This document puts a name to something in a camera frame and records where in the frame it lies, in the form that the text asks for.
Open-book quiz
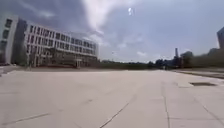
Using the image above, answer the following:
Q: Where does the pale concrete slab plaza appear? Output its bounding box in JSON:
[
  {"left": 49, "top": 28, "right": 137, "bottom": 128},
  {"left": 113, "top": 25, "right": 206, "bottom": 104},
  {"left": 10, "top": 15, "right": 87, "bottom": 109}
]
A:
[{"left": 0, "top": 68, "right": 224, "bottom": 128}]

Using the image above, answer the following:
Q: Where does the row of trees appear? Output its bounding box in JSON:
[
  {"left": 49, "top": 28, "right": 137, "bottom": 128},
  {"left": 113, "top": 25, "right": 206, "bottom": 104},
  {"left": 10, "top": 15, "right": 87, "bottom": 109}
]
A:
[{"left": 98, "top": 47, "right": 224, "bottom": 70}]

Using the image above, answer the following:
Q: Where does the white building with window grid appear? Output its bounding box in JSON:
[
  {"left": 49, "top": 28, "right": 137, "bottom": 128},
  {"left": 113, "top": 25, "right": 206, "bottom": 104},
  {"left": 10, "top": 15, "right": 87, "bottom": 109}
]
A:
[{"left": 0, "top": 15, "right": 99, "bottom": 68}]

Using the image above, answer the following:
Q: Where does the tall distant tower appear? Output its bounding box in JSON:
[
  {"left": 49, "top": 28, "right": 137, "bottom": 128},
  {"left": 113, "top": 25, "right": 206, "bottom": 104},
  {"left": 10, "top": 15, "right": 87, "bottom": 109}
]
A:
[{"left": 174, "top": 47, "right": 180, "bottom": 59}]

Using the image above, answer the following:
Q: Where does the dark manhole cover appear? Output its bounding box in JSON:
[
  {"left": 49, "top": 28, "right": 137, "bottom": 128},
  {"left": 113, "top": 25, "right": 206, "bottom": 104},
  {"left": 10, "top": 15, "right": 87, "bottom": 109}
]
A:
[{"left": 189, "top": 81, "right": 218, "bottom": 87}]

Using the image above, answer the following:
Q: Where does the dark building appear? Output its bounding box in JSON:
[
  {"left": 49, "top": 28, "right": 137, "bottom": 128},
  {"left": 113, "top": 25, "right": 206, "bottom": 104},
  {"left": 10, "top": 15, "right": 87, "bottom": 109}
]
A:
[{"left": 216, "top": 26, "right": 224, "bottom": 50}]

